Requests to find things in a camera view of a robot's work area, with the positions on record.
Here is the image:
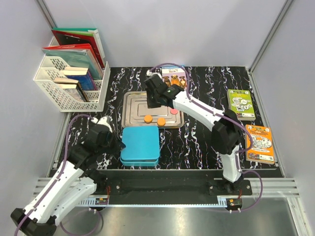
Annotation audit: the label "blue tin lid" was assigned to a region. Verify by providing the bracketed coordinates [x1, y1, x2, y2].
[120, 126, 160, 162]

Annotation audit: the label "orange cookie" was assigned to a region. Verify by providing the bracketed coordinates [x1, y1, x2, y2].
[157, 118, 166, 126]
[144, 115, 153, 123]

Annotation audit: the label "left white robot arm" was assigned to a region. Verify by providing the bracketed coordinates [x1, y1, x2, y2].
[10, 116, 125, 236]

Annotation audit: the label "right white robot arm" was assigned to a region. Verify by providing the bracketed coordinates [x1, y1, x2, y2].
[145, 72, 242, 195]

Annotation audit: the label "blue cookie tin box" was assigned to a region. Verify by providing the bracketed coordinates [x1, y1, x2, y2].
[120, 158, 159, 167]

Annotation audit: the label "dog picture book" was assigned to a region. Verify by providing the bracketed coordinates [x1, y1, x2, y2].
[161, 66, 187, 89]

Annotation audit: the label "pink cookie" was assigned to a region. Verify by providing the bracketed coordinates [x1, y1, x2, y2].
[170, 109, 178, 115]

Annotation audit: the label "steel baking tray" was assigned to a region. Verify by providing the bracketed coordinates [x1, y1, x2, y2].
[121, 91, 185, 128]

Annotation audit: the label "orange cookie bottom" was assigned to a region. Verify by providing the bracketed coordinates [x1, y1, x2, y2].
[157, 118, 166, 126]

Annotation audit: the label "dark paperback books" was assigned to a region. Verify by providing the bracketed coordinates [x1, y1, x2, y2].
[54, 77, 89, 102]

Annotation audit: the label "blue paperback books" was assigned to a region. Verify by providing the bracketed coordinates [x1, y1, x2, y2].
[61, 66, 97, 91]

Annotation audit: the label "green booklet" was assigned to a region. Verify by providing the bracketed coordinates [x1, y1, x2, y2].
[227, 89, 255, 121]

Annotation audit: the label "white file organizer rack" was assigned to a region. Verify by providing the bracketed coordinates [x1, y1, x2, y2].
[33, 43, 111, 112]

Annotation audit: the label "teal and red folders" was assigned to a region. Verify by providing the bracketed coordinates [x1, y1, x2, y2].
[42, 44, 103, 80]

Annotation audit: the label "green and red folders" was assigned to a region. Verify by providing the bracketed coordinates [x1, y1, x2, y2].
[52, 28, 105, 69]

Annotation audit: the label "orange booklet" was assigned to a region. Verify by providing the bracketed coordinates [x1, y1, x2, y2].
[246, 124, 275, 165]

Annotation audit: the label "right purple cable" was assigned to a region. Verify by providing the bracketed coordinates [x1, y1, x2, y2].
[147, 62, 264, 212]

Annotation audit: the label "purple cable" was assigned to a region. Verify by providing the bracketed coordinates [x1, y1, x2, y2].
[147, 62, 264, 212]
[13, 115, 104, 236]

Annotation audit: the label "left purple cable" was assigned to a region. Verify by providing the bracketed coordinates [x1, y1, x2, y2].
[13, 115, 104, 236]

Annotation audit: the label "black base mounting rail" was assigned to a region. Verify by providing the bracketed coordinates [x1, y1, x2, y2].
[99, 169, 253, 196]

